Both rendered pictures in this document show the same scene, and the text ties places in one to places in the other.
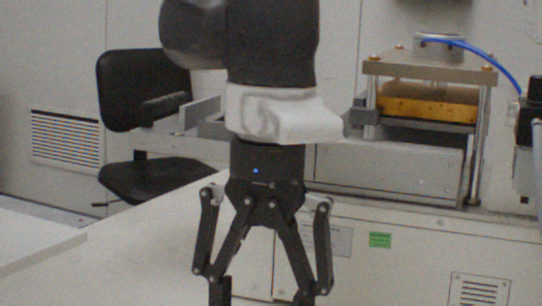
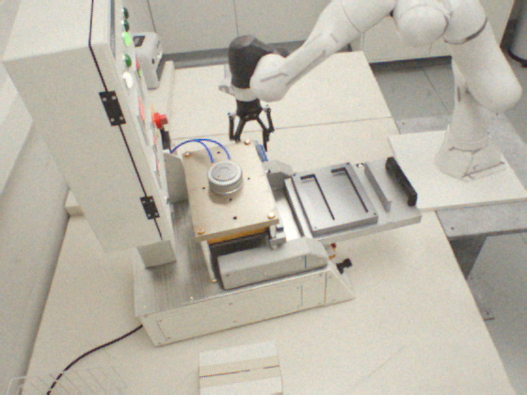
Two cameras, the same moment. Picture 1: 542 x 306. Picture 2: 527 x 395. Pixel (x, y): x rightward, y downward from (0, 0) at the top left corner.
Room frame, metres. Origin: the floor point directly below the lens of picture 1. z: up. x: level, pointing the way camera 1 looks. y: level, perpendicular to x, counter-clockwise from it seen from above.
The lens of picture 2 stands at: (1.73, -0.48, 1.85)
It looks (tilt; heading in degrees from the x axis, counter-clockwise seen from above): 47 degrees down; 154
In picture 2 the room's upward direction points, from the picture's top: 5 degrees counter-clockwise
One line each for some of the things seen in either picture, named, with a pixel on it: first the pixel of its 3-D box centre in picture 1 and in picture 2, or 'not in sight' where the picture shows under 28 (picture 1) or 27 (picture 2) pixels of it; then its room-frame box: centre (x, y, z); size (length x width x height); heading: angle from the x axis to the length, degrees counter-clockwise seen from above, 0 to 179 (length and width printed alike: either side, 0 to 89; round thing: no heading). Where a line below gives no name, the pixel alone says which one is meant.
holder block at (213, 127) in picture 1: (269, 123); (332, 197); (1.10, 0.02, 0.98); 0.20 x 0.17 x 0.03; 163
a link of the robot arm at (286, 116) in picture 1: (283, 113); (239, 85); (0.65, 0.00, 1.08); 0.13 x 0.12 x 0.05; 165
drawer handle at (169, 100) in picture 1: (165, 107); (401, 180); (1.15, 0.20, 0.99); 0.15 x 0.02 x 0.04; 163
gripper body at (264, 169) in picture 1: (266, 181); (248, 107); (0.67, 0.01, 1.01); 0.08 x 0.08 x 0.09
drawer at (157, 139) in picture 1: (241, 127); (349, 196); (1.11, 0.07, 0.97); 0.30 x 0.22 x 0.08; 73
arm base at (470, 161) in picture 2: not in sight; (473, 145); (1.06, 0.61, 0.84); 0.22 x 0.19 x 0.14; 70
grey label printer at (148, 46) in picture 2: not in sight; (132, 60); (-0.06, -0.16, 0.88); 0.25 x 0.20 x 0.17; 59
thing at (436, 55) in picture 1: (456, 78); (213, 187); (1.00, -0.25, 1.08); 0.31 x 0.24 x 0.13; 163
